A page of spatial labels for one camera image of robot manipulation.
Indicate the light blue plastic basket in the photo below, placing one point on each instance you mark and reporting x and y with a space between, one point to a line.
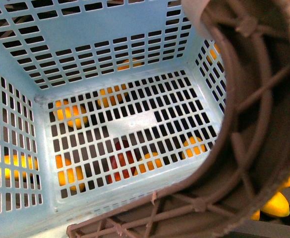
102 102

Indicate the brown basket handle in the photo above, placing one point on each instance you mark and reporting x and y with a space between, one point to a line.
251 156

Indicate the white zip tie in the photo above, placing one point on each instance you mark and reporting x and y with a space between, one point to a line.
193 9

